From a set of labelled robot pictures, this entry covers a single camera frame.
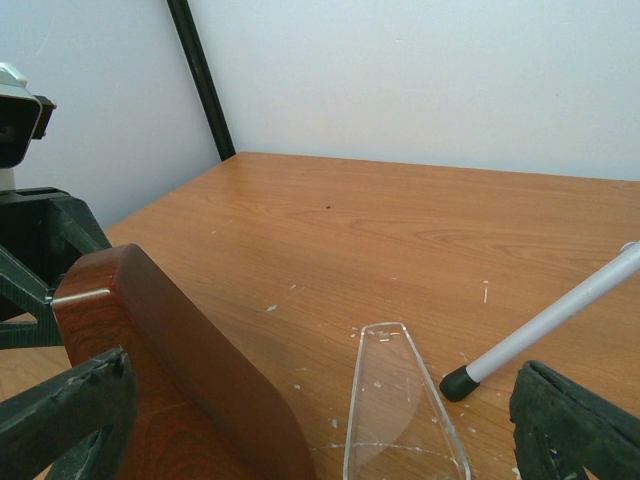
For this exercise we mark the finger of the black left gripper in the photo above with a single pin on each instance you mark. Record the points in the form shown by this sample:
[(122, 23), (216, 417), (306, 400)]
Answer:
[(27, 317), (73, 232)]

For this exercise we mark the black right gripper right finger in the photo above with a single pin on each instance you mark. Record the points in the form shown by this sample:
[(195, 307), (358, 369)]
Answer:
[(564, 431)]

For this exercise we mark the brown wooden metronome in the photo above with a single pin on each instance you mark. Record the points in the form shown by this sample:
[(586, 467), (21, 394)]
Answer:
[(204, 411)]

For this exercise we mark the clear acrylic metronome cover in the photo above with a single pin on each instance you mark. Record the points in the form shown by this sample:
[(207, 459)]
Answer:
[(398, 427)]

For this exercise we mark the black aluminium frame post left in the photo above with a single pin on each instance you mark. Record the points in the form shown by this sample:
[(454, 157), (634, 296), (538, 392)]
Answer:
[(195, 56)]

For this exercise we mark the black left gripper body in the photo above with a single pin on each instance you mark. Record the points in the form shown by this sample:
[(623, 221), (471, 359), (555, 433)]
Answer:
[(30, 231)]

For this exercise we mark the white tripod music stand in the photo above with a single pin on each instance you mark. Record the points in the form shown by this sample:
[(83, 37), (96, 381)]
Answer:
[(460, 383)]

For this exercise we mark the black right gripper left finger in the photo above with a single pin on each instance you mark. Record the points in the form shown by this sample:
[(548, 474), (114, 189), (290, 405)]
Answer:
[(75, 425)]

